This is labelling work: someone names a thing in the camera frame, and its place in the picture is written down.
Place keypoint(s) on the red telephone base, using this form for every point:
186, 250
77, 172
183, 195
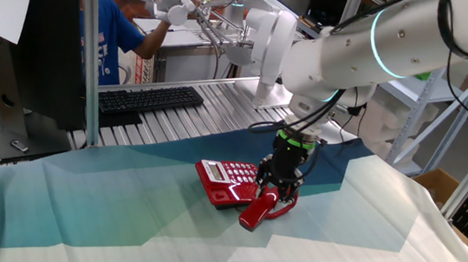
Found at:
226, 184

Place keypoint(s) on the black computer monitor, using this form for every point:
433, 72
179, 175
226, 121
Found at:
48, 59

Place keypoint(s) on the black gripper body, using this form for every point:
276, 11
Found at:
287, 160

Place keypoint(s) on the red telephone handset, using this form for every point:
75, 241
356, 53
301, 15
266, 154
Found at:
260, 211

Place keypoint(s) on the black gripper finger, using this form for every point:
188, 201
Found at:
263, 169
288, 190

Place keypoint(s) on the white haptic control device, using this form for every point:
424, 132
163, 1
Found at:
272, 35

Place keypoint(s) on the silver usb stick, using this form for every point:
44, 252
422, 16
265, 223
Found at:
19, 146

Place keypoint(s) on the person in blue shirt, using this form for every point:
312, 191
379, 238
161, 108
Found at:
113, 39

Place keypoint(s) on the black computer keyboard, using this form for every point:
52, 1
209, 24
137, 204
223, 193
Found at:
148, 99

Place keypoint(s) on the white background desk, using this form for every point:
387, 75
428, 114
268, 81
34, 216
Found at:
183, 66

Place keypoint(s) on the blue green white tablecloth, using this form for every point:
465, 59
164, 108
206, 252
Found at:
94, 207

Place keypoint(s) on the white box red print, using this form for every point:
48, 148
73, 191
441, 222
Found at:
141, 73

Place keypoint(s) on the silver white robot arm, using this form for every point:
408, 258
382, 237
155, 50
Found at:
382, 45

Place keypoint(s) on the grey black monitor stand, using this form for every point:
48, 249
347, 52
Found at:
34, 139

